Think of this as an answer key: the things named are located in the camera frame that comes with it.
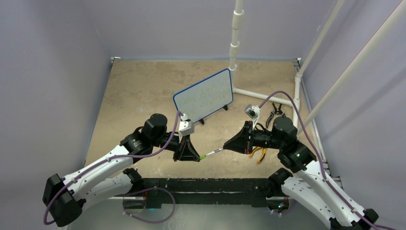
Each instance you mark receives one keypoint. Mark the blue framed whiteboard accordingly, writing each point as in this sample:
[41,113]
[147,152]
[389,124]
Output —
[206,96]

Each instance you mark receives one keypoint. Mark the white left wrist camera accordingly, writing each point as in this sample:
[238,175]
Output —
[186,126]

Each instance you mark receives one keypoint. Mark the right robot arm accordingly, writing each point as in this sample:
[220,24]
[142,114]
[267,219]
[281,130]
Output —
[303,177]

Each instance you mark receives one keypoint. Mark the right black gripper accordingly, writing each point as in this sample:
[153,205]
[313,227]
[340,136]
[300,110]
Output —
[241,141]

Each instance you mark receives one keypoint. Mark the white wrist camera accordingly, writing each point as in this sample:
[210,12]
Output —
[253,112]
[186,126]

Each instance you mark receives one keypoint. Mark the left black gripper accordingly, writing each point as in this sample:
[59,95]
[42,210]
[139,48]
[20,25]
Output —
[186,150]

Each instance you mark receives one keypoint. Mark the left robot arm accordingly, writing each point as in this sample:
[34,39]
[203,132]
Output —
[111,175]

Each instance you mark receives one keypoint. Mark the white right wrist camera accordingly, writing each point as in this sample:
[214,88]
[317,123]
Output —
[253,112]

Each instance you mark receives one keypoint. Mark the black handled pliers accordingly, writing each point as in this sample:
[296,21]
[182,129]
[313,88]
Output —
[276,111]

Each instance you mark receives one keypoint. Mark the white pvc pipe frame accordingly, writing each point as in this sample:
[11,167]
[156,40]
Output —
[353,29]

